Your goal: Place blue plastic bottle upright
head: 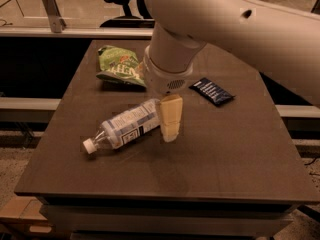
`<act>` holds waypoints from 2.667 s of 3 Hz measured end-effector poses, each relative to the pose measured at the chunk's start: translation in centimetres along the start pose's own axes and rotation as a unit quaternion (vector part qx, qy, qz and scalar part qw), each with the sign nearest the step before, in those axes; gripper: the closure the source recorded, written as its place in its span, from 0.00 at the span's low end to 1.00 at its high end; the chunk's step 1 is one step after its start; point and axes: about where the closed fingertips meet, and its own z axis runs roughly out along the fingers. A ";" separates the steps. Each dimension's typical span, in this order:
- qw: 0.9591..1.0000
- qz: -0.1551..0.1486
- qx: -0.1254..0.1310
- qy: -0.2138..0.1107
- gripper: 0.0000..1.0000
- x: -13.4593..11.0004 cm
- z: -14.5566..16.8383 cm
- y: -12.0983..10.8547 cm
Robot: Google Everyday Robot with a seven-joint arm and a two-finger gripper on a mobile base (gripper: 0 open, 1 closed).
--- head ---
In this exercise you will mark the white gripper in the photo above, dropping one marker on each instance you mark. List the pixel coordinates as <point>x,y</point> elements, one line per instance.
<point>165,78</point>

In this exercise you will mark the blue label plastic bottle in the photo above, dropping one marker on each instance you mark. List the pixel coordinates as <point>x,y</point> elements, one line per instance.
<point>125,127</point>

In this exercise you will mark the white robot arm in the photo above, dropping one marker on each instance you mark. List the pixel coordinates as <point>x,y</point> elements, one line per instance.
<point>281,42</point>

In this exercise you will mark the dark blue snack packet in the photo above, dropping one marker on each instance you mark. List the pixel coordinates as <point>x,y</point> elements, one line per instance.
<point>211,92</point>

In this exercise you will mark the green chip bag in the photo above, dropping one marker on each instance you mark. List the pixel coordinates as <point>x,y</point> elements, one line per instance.
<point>119,65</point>

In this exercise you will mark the black office chair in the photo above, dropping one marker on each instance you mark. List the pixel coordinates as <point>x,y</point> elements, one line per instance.
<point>128,20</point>

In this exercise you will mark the grey table drawer unit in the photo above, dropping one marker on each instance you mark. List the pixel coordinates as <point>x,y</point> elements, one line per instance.
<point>144,223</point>

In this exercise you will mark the wooden box on floor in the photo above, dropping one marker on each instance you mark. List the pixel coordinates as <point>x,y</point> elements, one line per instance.
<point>21,217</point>

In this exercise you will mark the left metal bracket post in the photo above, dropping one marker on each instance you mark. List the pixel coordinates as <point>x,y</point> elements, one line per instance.
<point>56,22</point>

